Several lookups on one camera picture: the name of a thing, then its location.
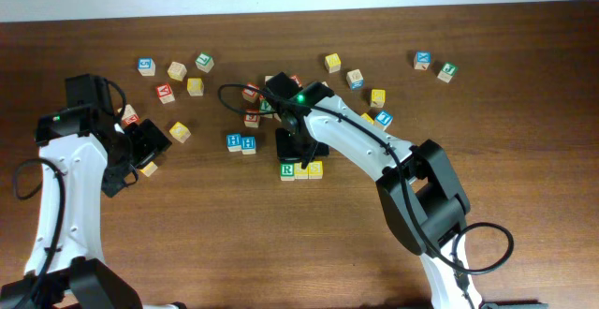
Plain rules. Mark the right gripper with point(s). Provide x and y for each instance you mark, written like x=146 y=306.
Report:
x=285 y=152

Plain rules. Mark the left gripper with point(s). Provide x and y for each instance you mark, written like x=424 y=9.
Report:
x=152 y=141

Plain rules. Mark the green R block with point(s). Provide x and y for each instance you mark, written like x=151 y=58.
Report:
x=287 y=172

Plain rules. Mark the yellow S block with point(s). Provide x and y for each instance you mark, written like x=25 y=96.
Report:
x=300 y=172
x=316 y=170

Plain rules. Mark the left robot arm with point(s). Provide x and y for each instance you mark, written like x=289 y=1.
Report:
x=84 y=153

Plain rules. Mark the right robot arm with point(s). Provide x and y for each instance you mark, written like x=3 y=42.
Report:
x=423 y=201

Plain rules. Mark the red Q block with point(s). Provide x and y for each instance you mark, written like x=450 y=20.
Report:
x=296 y=79

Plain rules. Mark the yellow O block lower left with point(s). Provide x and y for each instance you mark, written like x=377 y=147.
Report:
x=149 y=169

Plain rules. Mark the yellow o block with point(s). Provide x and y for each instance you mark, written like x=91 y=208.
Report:
x=180 y=132
x=149 y=169

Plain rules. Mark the green V block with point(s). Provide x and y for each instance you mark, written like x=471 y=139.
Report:
x=265 y=109

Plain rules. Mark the wooden block red side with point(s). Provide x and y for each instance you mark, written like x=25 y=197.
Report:
x=129 y=116

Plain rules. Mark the red I block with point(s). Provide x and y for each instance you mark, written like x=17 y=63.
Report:
x=250 y=93

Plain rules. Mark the red 9 block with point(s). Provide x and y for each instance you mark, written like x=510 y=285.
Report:
x=251 y=119

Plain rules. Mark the yellow block top centre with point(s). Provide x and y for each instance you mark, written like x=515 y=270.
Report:
x=333 y=63

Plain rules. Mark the red Y block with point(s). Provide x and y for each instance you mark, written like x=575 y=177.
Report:
x=164 y=93

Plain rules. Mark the blue H block right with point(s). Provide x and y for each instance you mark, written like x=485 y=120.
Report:
x=248 y=145

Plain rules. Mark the blue h block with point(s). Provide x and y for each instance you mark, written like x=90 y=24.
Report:
x=233 y=142
x=248 y=145

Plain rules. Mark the wooden block blue bottom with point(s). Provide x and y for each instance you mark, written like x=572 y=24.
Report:
x=355 y=79

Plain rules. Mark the blue H block left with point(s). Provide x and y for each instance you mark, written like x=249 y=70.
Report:
x=233 y=142

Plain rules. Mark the blue number block far left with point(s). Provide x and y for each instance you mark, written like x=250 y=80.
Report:
x=146 y=67

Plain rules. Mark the yellow block upper left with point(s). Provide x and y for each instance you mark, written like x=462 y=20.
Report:
x=195 y=87

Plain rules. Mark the plain wooden block upper left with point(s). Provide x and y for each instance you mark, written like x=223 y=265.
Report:
x=177 y=71

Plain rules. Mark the yellow block right upper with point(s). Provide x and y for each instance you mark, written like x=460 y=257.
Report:
x=378 y=98

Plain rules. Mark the blue J block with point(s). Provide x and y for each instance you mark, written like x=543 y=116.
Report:
x=383 y=120

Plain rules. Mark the green L block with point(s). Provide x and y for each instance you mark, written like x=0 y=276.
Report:
x=204 y=62

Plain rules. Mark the blue X block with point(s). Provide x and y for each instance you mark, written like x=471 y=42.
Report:
x=422 y=60

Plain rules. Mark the green J block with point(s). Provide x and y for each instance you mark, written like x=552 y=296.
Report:
x=447 y=72

